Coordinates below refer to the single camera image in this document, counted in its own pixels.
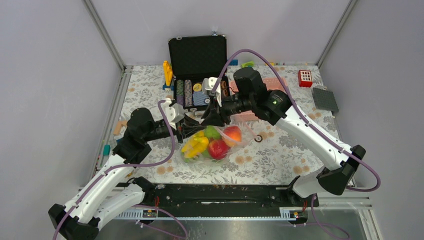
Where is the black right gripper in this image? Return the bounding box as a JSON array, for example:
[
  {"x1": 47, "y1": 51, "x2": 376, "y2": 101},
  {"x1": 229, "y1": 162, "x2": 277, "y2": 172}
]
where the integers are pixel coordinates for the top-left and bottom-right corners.
[{"x1": 201, "y1": 91, "x2": 255, "y2": 128}]

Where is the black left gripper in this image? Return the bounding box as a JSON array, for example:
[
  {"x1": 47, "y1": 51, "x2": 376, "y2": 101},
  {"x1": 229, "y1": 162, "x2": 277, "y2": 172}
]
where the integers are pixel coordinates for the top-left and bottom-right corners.
[{"x1": 144, "y1": 113, "x2": 207, "y2": 144}]

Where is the green striped watermelon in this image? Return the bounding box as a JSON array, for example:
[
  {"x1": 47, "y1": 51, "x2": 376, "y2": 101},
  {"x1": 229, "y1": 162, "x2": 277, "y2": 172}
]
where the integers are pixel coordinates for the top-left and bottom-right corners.
[{"x1": 204, "y1": 125, "x2": 222, "y2": 141}]

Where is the clear pink-dotted zip bag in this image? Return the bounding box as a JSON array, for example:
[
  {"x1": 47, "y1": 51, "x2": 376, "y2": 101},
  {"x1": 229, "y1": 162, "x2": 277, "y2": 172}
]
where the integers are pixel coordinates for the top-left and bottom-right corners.
[{"x1": 179, "y1": 122, "x2": 259, "y2": 164}]

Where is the orange peach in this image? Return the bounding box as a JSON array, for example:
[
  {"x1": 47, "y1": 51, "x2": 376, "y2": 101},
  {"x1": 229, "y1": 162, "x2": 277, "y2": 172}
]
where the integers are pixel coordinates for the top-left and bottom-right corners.
[{"x1": 222, "y1": 125, "x2": 242, "y2": 147}]

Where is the red apple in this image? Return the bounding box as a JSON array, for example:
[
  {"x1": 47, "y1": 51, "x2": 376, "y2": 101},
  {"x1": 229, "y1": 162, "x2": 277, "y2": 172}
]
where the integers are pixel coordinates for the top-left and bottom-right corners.
[{"x1": 207, "y1": 139, "x2": 230, "y2": 160}]

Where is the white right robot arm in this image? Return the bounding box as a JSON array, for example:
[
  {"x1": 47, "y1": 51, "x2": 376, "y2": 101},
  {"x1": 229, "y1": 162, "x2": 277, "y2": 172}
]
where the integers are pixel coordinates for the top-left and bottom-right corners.
[{"x1": 201, "y1": 67, "x2": 366, "y2": 206}]

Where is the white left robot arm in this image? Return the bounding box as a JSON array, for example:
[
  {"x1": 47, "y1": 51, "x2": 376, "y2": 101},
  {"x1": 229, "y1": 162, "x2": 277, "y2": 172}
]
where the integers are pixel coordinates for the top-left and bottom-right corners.
[{"x1": 48, "y1": 107, "x2": 204, "y2": 240}]

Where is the blue base block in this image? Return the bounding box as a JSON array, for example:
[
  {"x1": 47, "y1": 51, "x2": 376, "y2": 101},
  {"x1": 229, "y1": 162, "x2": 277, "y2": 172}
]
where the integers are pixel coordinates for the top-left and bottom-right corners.
[{"x1": 162, "y1": 84, "x2": 174, "y2": 91}]

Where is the blue rectangular block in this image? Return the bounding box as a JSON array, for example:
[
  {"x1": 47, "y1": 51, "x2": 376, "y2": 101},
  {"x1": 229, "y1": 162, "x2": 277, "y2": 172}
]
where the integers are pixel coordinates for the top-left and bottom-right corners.
[{"x1": 229, "y1": 59, "x2": 239, "y2": 66}]

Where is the black poker chip case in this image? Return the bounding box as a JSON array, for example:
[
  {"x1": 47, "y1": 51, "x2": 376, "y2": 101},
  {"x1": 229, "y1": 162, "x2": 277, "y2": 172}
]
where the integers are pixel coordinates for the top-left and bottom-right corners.
[{"x1": 168, "y1": 34, "x2": 228, "y2": 111}]

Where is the green arch block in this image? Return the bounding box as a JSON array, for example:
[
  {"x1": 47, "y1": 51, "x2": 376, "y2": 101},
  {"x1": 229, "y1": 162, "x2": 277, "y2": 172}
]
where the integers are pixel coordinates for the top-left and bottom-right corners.
[{"x1": 240, "y1": 61, "x2": 255, "y2": 68}]

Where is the pink plastic basket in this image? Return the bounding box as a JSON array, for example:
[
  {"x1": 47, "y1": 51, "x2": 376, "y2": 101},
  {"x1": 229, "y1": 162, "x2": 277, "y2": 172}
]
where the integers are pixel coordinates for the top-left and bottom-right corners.
[{"x1": 228, "y1": 77, "x2": 289, "y2": 122}]

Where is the tan wooden block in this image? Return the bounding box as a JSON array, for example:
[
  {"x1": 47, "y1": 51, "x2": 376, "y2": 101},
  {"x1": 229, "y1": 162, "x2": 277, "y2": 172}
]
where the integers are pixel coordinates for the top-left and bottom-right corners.
[{"x1": 112, "y1": 120, "x2": 128, "y2": 136}]

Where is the floral table mat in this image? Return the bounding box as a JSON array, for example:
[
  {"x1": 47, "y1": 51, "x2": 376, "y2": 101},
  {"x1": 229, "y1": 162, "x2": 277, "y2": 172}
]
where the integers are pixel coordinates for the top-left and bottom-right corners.
[{"x1": 120, "y1": 65, "x2": 339, "y2": 185}]

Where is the teal block at left edge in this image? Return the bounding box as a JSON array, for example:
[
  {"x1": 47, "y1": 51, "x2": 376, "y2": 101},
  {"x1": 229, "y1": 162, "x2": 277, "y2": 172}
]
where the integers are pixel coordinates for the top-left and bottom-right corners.
[{"x1": 102, "y1": 144, "x2": 111, "y2": 156}]

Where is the red grid block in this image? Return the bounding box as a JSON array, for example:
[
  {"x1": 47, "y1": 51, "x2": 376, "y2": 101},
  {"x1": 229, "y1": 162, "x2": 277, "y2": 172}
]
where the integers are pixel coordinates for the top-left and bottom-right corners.
[{"x1": 297, "y1": 69, "x2": 313, "y2": 88}]

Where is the grey studded baseplate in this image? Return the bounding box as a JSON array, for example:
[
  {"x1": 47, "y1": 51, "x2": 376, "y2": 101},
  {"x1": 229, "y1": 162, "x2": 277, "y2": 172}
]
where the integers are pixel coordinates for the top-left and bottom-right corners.
[{"x1": 312, "y1": 87, "x2": 339, "y2": 113}]

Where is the yellow triangular frame toy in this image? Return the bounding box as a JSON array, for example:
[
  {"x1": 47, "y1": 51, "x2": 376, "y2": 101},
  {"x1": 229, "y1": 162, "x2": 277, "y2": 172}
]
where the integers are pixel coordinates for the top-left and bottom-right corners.
[{"x1": 162, "y1": 60, "x2": 174, "y2": 88}]

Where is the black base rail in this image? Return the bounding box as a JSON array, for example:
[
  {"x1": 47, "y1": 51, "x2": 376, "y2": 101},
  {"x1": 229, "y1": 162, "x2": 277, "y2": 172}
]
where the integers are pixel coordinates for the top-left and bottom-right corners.
[{"x1": 122, "y1": 181, "x2": 321, "y2": 220}]

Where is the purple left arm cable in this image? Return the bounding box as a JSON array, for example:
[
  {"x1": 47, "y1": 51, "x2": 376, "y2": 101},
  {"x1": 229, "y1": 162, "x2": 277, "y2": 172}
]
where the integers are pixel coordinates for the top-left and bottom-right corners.
[{"x1": 52, "y1": 99, "x2": 190, "y2": 240}]

